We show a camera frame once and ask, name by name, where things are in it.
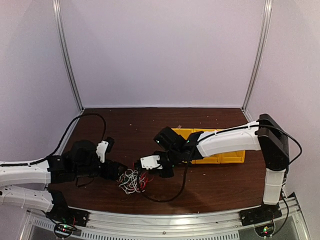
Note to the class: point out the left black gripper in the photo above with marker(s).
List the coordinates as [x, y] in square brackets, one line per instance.
[113, 175]

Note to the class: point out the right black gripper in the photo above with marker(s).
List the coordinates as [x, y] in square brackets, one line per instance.
[169, 173]

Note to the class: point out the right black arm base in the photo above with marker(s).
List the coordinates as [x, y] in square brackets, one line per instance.
[260, 214]

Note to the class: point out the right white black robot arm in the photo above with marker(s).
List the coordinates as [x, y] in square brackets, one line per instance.
[263, 135]

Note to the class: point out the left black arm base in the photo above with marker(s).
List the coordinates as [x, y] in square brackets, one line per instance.
[72, 216]

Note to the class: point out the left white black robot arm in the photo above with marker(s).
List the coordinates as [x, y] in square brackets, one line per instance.
[84, 160]

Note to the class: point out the left yellow plastic bin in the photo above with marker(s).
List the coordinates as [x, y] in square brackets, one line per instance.
[183, 144]

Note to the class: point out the yellow plastic bin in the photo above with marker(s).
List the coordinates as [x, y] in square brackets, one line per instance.
[214, 159]
[235, 157]
[183, 144]

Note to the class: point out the middle yellow plastic bin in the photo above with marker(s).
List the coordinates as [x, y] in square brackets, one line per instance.
[214, 159]

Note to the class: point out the left circuit board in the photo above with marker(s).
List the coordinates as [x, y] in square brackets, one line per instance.
[62, 230]

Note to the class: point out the circuit board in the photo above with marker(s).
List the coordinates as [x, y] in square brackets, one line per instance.
[62, 230]
[265, 230]

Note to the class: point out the right yellow plastic bin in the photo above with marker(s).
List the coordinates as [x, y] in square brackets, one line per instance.
[235, 157]

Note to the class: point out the right circuit board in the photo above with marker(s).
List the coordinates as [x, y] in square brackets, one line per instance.
[265, 230]

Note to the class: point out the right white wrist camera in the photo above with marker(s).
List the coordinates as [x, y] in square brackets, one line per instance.
[151, 162]

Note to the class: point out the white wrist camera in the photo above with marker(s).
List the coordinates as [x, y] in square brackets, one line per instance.
[105, 146]
[151, 162]

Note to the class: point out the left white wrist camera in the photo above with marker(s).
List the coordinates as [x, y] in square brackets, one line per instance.
[105, 146]

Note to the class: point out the aluminium front rail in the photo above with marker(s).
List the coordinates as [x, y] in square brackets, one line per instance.
[223, 225]

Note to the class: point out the left aluminium frame post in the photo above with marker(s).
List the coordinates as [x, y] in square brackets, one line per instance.
[65, 53]

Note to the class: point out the aluminium frame post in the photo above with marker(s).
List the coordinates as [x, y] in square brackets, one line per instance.
[65, 53]
[264, 32]

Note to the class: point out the right aluminium frame post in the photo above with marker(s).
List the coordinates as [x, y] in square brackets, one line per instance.
[264, 32]

